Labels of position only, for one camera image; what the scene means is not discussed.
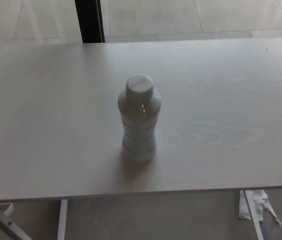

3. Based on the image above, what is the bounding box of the black vertical door frame post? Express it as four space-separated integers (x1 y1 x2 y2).
74 0 106 44

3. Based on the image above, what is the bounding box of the white plastic bottle with cap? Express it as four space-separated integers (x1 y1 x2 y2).
117 73 162 164

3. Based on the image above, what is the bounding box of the white metal table bracket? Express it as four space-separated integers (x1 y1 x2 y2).
0 202 14 218

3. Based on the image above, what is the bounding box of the grey slanted table leg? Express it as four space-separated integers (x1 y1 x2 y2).
243 191 266 240

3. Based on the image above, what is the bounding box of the white metal table leg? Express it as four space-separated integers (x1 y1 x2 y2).
57 199 68 240

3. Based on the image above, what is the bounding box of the white diagonal table brace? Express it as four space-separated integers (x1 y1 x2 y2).
0 203 33 240

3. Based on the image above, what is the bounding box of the crumpled white paper strip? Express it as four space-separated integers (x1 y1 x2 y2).
239 189 282 231

